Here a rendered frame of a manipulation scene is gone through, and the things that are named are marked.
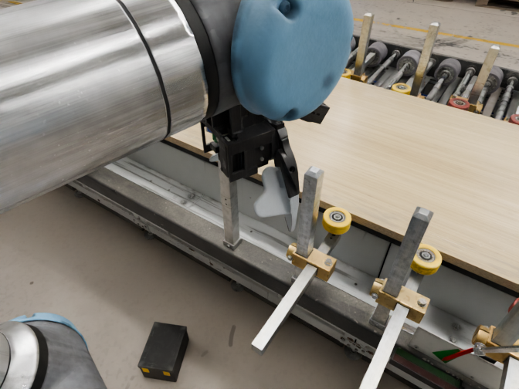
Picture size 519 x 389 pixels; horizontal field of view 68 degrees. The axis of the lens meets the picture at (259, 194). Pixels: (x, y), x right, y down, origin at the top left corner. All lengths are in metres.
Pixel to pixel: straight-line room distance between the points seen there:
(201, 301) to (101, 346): 0.49
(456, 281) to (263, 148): 0.91
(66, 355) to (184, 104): 0.40
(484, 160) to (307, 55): 1.33
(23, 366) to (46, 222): 2.18
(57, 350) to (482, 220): 1.09
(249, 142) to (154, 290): 1.72
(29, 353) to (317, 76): 0.41
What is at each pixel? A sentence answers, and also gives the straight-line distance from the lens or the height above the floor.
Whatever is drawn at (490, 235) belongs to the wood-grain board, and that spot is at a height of 0.90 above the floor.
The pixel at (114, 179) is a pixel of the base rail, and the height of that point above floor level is 0.70.
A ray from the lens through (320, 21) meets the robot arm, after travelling 0.20.
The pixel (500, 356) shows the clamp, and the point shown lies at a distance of 1.08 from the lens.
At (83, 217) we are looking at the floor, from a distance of 2.58.
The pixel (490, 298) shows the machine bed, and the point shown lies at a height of 0.76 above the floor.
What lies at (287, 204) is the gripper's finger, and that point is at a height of 1.37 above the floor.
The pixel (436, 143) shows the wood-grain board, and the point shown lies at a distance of 1.51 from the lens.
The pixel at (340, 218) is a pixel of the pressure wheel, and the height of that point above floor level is 0.90.
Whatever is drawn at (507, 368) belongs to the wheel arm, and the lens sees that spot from 1.05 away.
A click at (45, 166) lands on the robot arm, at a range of 0.17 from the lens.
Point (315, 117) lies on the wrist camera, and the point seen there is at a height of 1.44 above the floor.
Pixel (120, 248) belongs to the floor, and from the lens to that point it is 2.32.
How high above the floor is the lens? 1.69
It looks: 43 degrees down
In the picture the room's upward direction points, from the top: straight up
